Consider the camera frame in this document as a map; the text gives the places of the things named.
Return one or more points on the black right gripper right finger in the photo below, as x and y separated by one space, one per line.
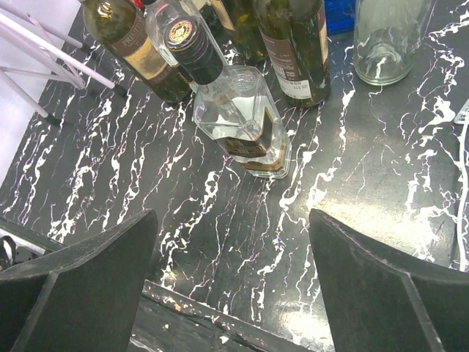
378 298

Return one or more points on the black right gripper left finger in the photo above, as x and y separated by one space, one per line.
82 297

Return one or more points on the clear glass bottle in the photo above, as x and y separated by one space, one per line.
387 35

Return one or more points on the wine bottle silver foil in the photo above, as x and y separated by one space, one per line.
119 26
295 36

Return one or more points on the blue square glass bottle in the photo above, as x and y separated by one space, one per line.
340 15

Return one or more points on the dark green wine bottle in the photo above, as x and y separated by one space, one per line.
246 33

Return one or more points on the clear liquor bottle gold label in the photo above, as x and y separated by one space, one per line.
170 24

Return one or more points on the lilac music stand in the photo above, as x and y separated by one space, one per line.
33 37

